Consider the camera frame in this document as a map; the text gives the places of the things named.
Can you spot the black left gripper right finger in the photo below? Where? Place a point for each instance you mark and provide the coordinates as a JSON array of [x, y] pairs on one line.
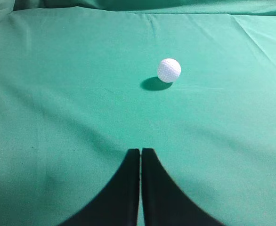
[[164, 203]]

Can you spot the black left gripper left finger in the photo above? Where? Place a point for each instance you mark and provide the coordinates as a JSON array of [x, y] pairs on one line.
[[117, 203]]

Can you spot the white dimpled golf ball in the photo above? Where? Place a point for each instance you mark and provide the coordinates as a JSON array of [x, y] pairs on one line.
[[168, 70]]

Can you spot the green cloth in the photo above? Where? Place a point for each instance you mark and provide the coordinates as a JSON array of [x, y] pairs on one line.
[[79, 87]]

